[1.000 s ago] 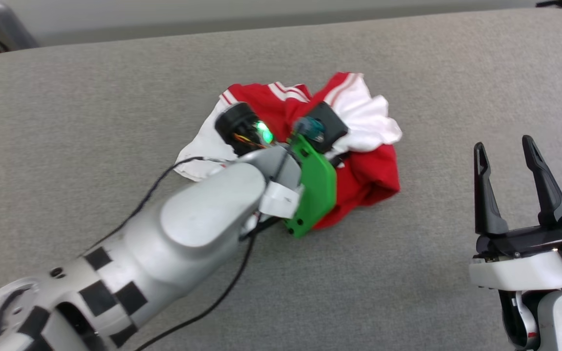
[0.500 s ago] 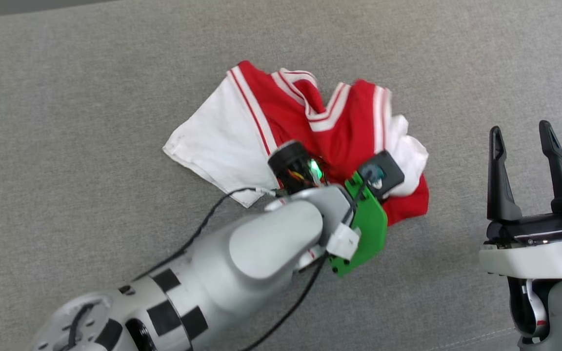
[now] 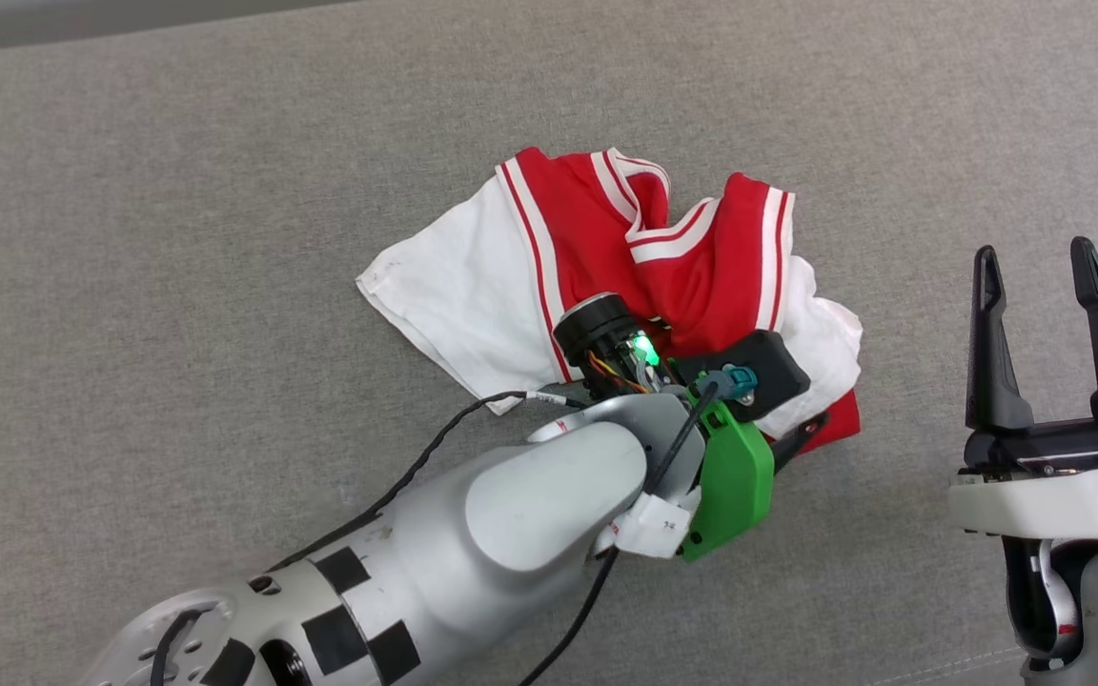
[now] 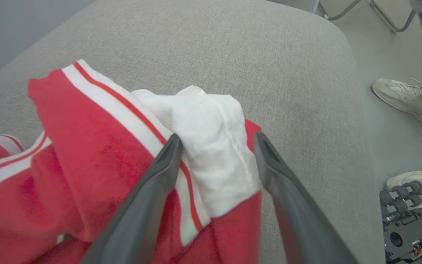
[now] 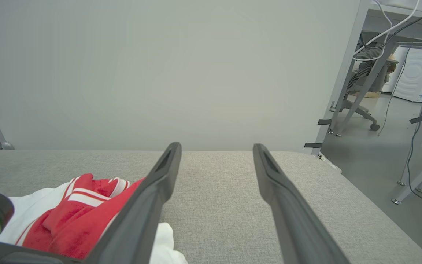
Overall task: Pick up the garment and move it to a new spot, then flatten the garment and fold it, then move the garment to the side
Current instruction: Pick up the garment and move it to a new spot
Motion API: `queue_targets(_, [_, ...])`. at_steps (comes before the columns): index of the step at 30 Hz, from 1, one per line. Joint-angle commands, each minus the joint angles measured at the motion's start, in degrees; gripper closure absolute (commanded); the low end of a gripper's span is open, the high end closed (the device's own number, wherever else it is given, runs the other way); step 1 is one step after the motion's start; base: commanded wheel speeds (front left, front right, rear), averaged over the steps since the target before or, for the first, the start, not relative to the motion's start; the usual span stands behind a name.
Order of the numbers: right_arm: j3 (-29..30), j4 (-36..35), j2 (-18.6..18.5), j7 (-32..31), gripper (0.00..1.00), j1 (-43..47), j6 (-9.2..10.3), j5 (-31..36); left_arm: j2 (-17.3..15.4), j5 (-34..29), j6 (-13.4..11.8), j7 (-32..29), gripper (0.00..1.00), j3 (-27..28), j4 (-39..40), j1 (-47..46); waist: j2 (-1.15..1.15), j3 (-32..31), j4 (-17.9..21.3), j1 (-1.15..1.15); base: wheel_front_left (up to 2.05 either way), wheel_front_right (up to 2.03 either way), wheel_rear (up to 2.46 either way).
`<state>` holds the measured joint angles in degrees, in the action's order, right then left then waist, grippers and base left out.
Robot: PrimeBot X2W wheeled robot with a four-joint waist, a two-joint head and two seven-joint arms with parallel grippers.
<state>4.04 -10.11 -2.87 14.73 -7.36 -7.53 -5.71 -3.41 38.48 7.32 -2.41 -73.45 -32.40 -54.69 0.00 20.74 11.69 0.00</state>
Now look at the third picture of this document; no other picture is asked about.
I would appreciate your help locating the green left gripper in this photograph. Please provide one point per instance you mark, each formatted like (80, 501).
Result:
(735, 476)

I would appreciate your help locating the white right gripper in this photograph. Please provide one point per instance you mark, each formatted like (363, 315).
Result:
(1054, 500)

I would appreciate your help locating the red and white garment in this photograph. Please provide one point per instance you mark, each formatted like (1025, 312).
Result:
(473, 286)

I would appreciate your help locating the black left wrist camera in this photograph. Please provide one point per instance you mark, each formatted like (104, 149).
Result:
(763, 367)

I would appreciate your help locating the teal left camera connector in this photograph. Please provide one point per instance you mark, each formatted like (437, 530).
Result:
(735, 379)

